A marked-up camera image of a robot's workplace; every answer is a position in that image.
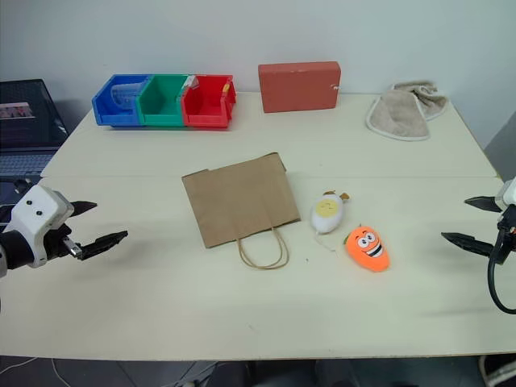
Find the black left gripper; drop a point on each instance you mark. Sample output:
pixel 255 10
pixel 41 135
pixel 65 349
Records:
pixel 56 242

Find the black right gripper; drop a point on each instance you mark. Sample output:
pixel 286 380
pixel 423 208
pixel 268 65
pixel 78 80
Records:
pixel 507 221

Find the brown paper bag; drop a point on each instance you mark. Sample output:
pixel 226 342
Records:
pixel 242 201

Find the orange carrot plush toy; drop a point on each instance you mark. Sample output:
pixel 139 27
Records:
pixel 367 252

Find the blue plastic storage bin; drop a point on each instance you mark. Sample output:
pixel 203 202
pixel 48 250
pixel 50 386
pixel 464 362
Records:
pixel 115 115

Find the dark open laptop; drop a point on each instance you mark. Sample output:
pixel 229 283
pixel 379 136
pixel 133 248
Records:
pixel 28 117

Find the beige folded towel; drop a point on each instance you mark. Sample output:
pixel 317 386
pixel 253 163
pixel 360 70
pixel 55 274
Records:
pixel 399 115

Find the clear plastic measuring cup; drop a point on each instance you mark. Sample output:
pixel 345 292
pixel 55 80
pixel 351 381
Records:
pixel 123 96

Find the green plastic storage bin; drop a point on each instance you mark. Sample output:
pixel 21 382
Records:
pixel 159 109

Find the white plush toy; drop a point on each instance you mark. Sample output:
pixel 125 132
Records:
pixel 326 215

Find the dark object with white rim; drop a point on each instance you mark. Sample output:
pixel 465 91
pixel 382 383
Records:
pixel 498 371

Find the red plastic storage bin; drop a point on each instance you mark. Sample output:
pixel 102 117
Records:
pixel 203 113

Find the small clear plastic piece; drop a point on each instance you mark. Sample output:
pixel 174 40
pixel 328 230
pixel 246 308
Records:
pixel 192 82

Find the small yellow item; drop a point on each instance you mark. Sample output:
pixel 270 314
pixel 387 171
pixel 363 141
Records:
pixel 226 87

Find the red-brown rectangular block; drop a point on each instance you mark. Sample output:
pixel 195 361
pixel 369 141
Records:
pixel 298 86

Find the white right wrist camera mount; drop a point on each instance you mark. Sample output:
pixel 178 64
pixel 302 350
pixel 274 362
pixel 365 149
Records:
pixel 508 193

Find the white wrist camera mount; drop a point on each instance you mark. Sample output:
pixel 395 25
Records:
pixel 34 217
pixel 508 193

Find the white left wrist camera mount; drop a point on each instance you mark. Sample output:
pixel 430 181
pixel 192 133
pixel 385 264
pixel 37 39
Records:
pixel 34 217

